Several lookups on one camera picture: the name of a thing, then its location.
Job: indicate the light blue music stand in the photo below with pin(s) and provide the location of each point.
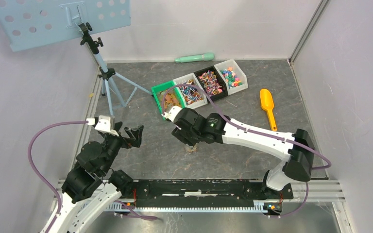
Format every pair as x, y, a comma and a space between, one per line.
34, 23

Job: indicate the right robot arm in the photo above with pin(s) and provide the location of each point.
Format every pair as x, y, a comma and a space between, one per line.
295, 150

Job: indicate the white lollipop bin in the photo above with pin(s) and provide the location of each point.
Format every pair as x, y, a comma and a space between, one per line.
191, 96

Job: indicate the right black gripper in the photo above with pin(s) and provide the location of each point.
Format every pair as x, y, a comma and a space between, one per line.
181, 134

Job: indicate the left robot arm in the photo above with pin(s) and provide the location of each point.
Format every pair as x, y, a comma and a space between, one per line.
84, 195

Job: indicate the black lollipop bin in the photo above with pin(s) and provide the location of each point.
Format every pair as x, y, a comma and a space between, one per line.
212, 83

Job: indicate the clear plastic jar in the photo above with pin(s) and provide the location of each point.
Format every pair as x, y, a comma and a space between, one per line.
191, 149

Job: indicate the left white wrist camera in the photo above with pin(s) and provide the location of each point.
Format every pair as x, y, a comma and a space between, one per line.
104, 125

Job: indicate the yellow plastic scoop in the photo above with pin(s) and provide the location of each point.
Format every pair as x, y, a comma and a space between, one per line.
267, 105

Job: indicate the mint green cylindrical handle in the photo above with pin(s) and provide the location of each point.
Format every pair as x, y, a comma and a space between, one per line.
195, 58

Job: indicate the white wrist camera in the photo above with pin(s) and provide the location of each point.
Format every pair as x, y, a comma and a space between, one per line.
104, 125
171, 114

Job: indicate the white candy bin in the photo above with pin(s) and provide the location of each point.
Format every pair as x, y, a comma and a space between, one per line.
232, 74

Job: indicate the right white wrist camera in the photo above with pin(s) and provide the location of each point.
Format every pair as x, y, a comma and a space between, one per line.
171, 114

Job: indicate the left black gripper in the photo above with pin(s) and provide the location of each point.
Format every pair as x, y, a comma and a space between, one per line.
136, 132

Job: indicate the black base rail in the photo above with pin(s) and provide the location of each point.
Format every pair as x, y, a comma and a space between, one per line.
204, 193

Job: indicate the green candy bin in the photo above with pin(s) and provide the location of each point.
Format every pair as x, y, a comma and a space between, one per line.
172, 98

